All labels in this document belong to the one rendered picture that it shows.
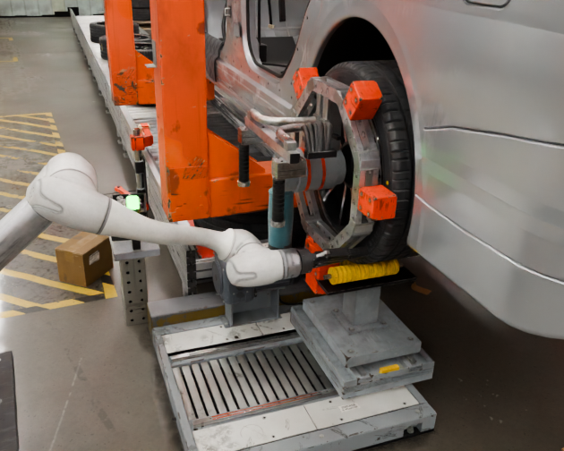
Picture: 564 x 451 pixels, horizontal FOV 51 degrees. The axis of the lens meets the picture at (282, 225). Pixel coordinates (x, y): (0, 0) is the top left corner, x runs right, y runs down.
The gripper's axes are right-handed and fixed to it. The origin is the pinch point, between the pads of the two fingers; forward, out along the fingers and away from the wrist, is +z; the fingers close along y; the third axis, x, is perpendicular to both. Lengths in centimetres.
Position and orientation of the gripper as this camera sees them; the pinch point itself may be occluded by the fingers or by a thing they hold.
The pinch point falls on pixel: (357, 252)
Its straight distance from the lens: 187.2
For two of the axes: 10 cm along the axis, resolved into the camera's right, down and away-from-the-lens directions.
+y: 2.7, -3.6, -9.0
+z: 9.4, -1.2, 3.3
